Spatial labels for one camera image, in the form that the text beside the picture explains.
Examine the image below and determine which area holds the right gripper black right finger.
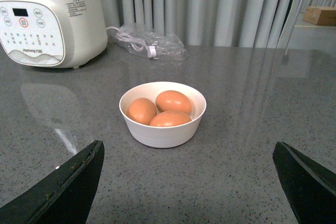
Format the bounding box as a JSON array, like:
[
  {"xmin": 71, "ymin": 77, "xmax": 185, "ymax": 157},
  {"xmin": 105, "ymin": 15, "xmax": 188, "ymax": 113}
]
[{"xmin": 272, "ymin": 142, "xmax": 335, "ymax": 223}]

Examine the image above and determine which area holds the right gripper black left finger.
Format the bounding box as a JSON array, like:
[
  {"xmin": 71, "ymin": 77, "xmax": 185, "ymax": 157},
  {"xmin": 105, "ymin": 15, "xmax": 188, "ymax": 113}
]
[{"xmin": 1, "ymin": 141, "xmax": 104, "ymax": 223}]

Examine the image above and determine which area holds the brown egg in bowl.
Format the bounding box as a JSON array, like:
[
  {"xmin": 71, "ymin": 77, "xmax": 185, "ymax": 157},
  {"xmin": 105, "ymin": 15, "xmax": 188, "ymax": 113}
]
[
  {"xmin": 150, "ymin": 111, "xmax": 192, "ymax": 127},
  {"xmin": 155, "ymin": 90, "xmax": 192, "ymax": 114},
  {"xmin": 127, "ymin": 98, "xmax": 157, "ymax": 125}
]

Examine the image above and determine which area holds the cardboard box in background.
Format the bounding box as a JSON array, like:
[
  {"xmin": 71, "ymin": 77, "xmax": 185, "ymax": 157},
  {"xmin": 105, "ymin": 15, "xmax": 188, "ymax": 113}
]
[{"xmin": 302, "ymin": 6, "xmax": 336, "ymax": 26}]

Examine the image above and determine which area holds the white round bowl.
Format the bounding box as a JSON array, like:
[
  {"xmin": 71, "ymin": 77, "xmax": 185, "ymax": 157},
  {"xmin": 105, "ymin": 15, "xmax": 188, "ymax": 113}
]
[{"xmin": 119, "ymin": 81, "xmax": 207, "ymax": 148}]

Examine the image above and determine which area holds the clear plastic bag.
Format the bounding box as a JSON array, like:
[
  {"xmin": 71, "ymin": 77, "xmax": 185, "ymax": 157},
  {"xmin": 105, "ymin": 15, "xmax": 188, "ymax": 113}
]
[{"xmin": 106, "ymin": 23, "xmax": 188, "ymax": 61}]

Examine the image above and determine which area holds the white Joyoung soymilk maker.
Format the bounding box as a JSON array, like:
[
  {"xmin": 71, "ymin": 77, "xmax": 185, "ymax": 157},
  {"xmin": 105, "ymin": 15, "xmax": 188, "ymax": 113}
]
[{"xmin": 1, "ymin": 0, "xmax": 108, "ymax": 68}]

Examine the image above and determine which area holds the metal tripod leg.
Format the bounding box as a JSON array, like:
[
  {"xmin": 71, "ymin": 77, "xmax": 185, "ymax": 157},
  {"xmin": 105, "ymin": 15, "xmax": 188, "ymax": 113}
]
[{"xmin": 281, "ymin": 0, "xmax": 304, "ymax": 65}]

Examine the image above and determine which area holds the white power cable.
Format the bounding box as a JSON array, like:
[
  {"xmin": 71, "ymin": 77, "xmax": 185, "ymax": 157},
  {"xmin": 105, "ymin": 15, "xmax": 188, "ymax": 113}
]
[{"xmin": 106, "ymin": 26, "xmax": 159, "ymax": 59}]

